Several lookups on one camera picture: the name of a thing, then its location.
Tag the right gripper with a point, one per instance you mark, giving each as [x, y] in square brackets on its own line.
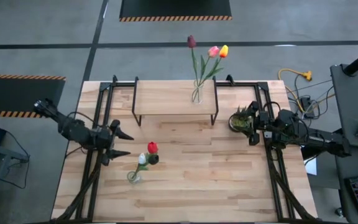
[264, 123]

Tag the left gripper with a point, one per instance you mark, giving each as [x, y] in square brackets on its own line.
[109, 143]

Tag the white tulip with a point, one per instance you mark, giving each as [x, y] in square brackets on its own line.
[142, 158]

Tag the wide conical glass vase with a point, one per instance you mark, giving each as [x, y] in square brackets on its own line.
[134, 178]

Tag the yellow orange tulip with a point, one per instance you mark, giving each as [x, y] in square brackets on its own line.
[224, 51]

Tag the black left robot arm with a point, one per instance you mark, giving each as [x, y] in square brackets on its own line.
[73, 130]

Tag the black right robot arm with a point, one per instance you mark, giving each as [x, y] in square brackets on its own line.
[309, 137]

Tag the wooden shelf black legs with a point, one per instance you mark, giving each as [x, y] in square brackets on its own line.
[166, 96]

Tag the succulent plant black bowl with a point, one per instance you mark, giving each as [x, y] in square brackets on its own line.
[240, 122]

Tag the black power strip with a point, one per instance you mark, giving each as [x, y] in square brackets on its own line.
[307, 105]

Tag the white paper sheet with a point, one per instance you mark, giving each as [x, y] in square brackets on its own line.
[311, 165]

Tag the grey side desk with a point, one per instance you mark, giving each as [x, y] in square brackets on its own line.
[356, 93]

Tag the black hazard striped floor mat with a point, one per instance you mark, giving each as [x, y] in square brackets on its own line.
[17, 93]
[176, 7]

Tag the black metal table frame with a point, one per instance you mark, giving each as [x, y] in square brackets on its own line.
[244, 84]

